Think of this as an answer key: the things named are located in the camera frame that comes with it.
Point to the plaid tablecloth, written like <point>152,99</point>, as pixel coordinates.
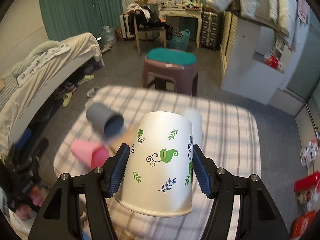
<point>230,139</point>

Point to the green slipper far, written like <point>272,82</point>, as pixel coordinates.
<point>85,79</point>

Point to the teal laundry basket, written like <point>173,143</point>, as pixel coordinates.
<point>180,39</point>

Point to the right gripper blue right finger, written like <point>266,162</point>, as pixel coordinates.
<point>204,171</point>

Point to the silver black suitcase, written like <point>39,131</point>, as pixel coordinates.
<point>210,31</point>

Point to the sneaker under bed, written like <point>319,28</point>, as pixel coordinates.
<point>70,87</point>

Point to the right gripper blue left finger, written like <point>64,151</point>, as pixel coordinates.
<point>114,168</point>

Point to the water jug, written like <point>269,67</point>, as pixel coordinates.
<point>108,35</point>

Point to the white puffer jacket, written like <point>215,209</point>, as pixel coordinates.
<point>277,14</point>

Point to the red bag on floor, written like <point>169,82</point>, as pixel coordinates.
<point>306,183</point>

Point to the white printed package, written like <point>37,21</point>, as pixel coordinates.
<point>309,153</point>

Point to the purple stool with teal cushion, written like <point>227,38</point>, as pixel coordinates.
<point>168,65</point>

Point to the pink faceted cup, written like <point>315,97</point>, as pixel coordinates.
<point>91,154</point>

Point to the white slipper far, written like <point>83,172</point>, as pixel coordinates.
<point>92,92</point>

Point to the green slipper near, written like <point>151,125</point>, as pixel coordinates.
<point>66,99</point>

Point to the white suitcase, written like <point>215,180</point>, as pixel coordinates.
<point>125,26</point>

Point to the green curtain left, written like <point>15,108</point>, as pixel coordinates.
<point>66,18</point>

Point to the bed with beige sheet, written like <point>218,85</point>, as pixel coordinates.
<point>24,81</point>

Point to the wooden chair with clothes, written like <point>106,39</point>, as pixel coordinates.
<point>143,20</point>

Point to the pink hanging garment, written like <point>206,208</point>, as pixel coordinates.
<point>303,10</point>

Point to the green slipper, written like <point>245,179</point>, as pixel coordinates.
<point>66,99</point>
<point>85,79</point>

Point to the plain white cup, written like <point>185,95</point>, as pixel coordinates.
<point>195,118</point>

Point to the white leaf-patterned paper cup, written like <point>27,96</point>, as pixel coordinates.
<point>158,179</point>

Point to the grey plastic cup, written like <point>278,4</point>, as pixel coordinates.
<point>104,120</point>

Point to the brown paper cup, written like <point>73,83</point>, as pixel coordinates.
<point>127,136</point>

